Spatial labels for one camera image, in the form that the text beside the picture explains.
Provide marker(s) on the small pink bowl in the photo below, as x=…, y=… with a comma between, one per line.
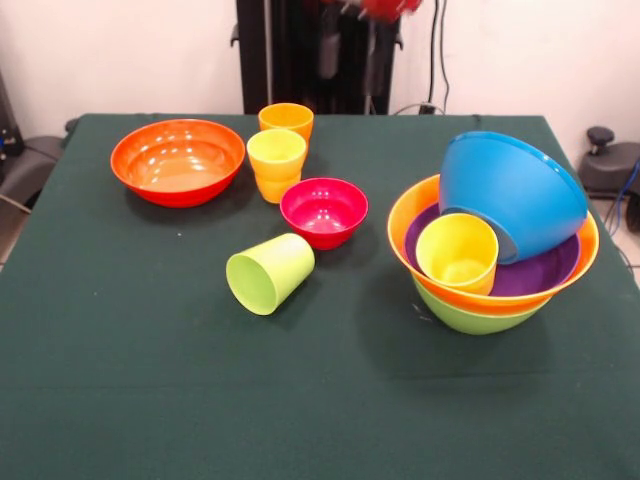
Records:
x=322, y=215

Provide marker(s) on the orange cup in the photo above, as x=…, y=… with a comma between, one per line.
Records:
x=285, y=120

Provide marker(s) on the blue bowl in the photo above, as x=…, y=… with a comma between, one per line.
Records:
x=515, y=190

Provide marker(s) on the purple bowl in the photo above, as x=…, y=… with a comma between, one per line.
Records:
x=535, y=275

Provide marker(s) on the red bowl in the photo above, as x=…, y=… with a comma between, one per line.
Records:
x=175, y=170

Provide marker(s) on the dark green tablecloth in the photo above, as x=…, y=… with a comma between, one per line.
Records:
x=200, y=375

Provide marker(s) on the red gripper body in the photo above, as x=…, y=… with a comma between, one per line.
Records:
x=385, y=7

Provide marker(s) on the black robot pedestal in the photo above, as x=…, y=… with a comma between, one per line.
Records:
x=290, y=55

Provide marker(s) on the large orange bowl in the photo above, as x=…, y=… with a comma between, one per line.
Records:
x=400, y=235

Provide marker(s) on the yellow cup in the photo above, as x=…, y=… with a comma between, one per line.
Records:
x=457, y=250
x=275, y=160

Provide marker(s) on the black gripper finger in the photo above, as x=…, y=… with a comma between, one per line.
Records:
x=329, y=50
x=375, y=60

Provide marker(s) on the green bowl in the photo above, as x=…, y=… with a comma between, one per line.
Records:
x=470, y=320

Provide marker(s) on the yellow-orange cup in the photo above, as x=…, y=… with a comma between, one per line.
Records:
x=272, y=187

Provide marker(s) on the black equipment box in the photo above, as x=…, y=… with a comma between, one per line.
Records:
x=7, y=130

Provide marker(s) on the green cup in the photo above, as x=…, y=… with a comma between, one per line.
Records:
x=265, y=280

